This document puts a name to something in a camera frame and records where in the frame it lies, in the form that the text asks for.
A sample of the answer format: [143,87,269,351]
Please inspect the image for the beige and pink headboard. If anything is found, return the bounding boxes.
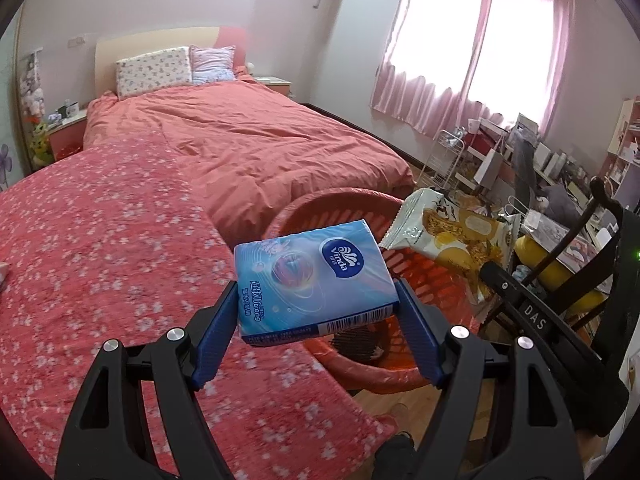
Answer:
[95,26,249,101]

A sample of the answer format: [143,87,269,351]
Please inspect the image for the white and pink bookshelf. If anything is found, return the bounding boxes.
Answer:
[597,97,640,211]

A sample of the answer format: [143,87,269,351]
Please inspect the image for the bed with red quilt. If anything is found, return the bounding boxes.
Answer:
[82,79,416,246]

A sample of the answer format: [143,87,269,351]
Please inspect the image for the dark wooden chair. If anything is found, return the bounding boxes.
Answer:
[480,177,626,331]

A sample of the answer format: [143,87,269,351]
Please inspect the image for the yellow plastic basin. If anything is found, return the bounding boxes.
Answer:
[515,235,616,316]

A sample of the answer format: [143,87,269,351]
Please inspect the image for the pink curtain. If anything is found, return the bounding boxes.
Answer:
[370,0,496,136]
[467,0,576,131]

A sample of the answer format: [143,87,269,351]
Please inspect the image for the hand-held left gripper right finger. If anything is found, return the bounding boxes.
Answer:
[395,279,586,480]

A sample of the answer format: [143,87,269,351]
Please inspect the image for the white floral pillow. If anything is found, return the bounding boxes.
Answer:
[116,46,193,100]

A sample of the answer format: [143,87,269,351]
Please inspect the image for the white and yellow snack packet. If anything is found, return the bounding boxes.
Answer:
[379,187,516,306]

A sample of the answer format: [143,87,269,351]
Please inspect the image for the wardrobe with flower print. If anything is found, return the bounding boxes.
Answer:
[0,25,23,193]

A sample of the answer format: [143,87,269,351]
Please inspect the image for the white wire rack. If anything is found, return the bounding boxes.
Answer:
[417,129,468,191]

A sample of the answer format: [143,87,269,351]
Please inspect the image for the orange plastic laundry basket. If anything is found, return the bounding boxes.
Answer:
[264,187,483,396]

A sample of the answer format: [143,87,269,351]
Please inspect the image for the pink nightstand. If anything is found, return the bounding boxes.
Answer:
[252,76,293,98]
[47,110,90,161]

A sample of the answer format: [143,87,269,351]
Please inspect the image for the gray bag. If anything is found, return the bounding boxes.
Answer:
[542,180,581,226]

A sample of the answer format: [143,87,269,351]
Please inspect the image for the pink striped pillow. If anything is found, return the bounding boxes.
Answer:
[189,45,237,86]

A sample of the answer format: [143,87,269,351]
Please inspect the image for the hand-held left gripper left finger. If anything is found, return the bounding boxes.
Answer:
[54,280,238,480]

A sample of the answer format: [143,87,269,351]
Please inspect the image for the hanging plush toys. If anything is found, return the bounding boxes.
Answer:
[20,52,51,168]

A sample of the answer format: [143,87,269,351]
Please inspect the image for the white storage trolley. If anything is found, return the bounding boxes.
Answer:
[452,117,516,196]

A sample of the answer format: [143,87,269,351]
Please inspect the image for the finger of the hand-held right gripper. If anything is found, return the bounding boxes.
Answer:
[480,260,601,376]

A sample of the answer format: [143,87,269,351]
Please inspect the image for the blue tissue pack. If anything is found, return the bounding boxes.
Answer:
[234,219,401,348]

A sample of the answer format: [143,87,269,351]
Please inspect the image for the red floral table cloth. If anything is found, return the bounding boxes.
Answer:
[0,137,396,478]

